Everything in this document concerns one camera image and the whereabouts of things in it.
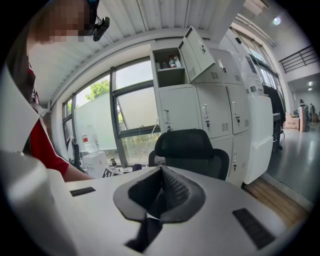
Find large water bottle red label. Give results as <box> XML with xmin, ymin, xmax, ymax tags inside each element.
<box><xmin>80</xmin><ymin>124</ymin><xmax>100</xmax><ymax>154</ymax></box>

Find black framed window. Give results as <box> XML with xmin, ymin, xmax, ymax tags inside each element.
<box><xmin>61</xmin><ymin>58</ymin><xmax>162</xmax><ymax>169</ymax></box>

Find black swivel office chair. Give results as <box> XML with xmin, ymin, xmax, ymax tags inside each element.
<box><xmin>65</xmin><ymin>136</ymin><xmax>85</xmax><ymax>174</ymax></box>

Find cardboard boxes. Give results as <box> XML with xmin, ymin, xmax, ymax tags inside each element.
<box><xmin>284</xmin><ymin>107</ymin><xmax>307</xmax><ymax>132</ymax></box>

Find person's black red shirt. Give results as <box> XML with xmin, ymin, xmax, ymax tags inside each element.
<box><xmin>26</xmin><ymin>67</ymin><xmax>70</xmax><ymax>176</ymax></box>

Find grey locker door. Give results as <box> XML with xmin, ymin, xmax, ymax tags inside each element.
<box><xmin>177</xmin><ymin>26</ymin><xmax>217</xmax><ymax>84</ymax></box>

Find white garment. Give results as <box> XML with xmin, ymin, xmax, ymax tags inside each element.
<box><xmin>66</xmin><ymin>136</ymin><xmax>76</xmax><ymax>161</ymax></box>

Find black head-mounted camera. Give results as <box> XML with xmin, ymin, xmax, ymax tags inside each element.
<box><xmin>91</xmin><ymin>16</ymin><xmax>111</xmax><ymax>43</ymax></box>

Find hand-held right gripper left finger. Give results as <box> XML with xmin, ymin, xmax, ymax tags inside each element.
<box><xmin>65</xmin><ymin>165</ymin><xmax>163</xmax><ymax>256</ymax></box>

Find wooden slat platform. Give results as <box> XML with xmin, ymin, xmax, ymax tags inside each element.
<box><xmin>241</xmin><ymin>177</ymin><xmax>311</xmax><ymax>227</ymax></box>

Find blue wall poster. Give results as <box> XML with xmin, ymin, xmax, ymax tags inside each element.
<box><xmin>244</xmin><ymin>55</ymin><xmax>256</xmax><ymax>74</ymax></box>

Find white water dispenser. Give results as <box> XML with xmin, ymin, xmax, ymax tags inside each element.
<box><xmin>82</xmin><ymin>150</ymin><xmax>110</xmax><ymax>179</ymax></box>

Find person's left forearm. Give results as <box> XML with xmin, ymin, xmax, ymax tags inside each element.
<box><xmin>62</xmin><ymin>163</ymin><xmax>95</xmax><ymax>182</ymax></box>

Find tall white box unit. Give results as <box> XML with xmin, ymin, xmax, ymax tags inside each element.
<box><xmin>243</xmin><ymin>94</ymin><xmax>274</xmax><ymax>185</ymax></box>

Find black balcony railing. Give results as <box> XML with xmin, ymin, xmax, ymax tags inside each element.
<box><xmin>278</xmin><ymin>44</ymin><xmax>315</xmax><ymax>74</ymax></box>

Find black chair headrest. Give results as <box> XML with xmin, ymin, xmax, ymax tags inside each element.
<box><xmin>154</xmin><ymin>128</ymin><xmax>214</xmax><ymax>166</ymax></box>

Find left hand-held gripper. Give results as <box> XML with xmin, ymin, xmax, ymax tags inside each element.
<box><xmin>101</xmin><ymin>166</ymin><xmax>125</xmax><ymax>179</ymax></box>

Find person's head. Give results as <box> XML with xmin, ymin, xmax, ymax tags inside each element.
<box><xmin>26</xmin><ymin>0</ymin><xmax>97</xmax><ymax>46</ymax></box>

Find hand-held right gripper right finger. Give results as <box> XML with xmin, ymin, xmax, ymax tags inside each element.
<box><xmin>144</xmin><ymin>165</ymin><xmax>286</xmax><ymax>256</ymax></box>

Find grey metal locker cabinet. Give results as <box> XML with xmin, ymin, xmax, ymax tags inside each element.
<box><xmin>149</xmin><ymin>26</ymin><xmax>251</xmax><ymax>188</ymax></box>

